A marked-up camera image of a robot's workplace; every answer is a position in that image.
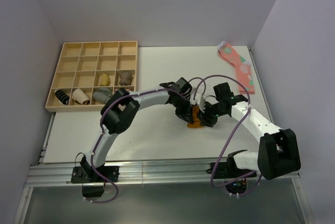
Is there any wooden compartment tray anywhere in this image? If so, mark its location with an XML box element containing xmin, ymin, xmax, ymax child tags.
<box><xmin>46</xmin><ymin>41</ymin><xmax>138</xmax><ymax>112</ymax></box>

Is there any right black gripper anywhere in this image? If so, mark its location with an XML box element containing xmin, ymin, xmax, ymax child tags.
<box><xmin>196</xmin><ymin>100</ymin><xmax>227</xmax><ymax>128</ymax></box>

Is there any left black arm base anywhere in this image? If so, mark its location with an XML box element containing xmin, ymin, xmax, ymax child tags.
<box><xmin>70</xmin><ymin>161</ymin><xmax>119</xmax><ymax>198</ymax></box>

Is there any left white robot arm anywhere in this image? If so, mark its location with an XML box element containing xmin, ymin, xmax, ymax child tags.
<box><xmin>80</xmin><ymin>78</ymin><xmax>192</xmax><ymax>182</ymax></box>

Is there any beige rolled sock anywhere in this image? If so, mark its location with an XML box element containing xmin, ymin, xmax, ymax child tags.
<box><xmin>72</xmin><ymin>88</ymin><xmax>90</xmax><ymax>105</ymax></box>

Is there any taupe rolled sock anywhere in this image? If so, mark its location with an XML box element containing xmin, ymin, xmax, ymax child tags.
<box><xmin>116</xmin><ymin>70</ymin><xmax>133</xmax><ymax>86</ymax></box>

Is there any grey rolled sock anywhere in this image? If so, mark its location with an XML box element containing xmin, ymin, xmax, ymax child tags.
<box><xmin>92</xmin><ymin>87</ymin><xmax>113</xmax><ymax>104</ymax></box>

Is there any black rolled sock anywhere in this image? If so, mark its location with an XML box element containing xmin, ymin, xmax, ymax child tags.
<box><xmin>54</xmin><ymin>89</ymin><xmax>70</xmax><ymax>105</ymax></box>

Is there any yellow rolled sock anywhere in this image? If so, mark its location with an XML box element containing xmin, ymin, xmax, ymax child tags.
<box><xmin>99</xmin><ymin>73</ymin><xmax>110</xmax><ymax>86</ymax></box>

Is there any pink patterned sock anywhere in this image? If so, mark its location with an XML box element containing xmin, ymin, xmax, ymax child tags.
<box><xmin>217</xmin><ymin>41</ymin><xmax>255</xmax><ymax>94</ymax></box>

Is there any aluminium mounting rail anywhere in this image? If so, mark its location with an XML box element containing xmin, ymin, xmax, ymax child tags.
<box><xmin>26</xmin><ymin>155</ymin><xmax>300</xmax><ymax>188</ymax></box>

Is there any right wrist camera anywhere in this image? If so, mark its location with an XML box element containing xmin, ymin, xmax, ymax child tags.
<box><xmin>190</xmin><ymin>93</ymin><xmax>205</xmax><ymax>112</ymax></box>

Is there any mustard yellow striped sock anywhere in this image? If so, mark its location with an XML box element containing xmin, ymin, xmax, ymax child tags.
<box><xmin>187</xmin><ymin>106</ymin><xmax>204</xmax><ymax>129</ymax></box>

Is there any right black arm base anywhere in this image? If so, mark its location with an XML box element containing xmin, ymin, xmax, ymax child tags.
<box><xmin>206</xmin><ymin>158</ymin><xmax>256</xmax><ymax>196</ymax></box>

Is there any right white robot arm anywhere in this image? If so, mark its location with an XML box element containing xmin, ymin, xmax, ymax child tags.
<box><xmin>196</xmin><ymin>83</ymin><xmax>301</xmax><ymax>180</ymax></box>

